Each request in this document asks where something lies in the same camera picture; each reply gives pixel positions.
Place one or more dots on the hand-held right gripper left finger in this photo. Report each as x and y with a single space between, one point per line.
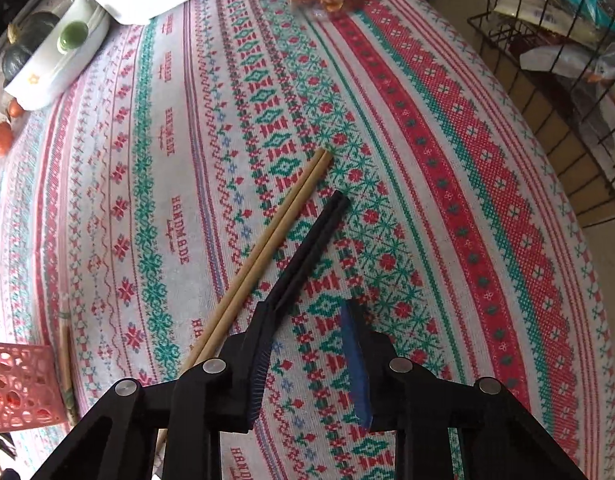
257 375

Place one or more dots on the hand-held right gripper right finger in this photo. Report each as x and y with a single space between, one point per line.
356 360

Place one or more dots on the black chopstick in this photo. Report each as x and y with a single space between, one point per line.
312 232

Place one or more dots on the tan bamboo chopstick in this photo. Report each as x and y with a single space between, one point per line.
267 237
282 232

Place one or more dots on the light wood chopstick green band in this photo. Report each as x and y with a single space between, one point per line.
67 370

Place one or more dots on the pink perforated plastic basket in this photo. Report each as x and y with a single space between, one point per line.
17 390

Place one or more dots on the striped patterned tablecloth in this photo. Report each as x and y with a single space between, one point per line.
437 185

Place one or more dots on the small orange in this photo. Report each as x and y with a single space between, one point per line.
2 138
16 108

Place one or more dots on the white plastic bag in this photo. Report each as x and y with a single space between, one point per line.
562 57

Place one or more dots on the dark green squash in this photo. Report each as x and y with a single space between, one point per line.
25 45

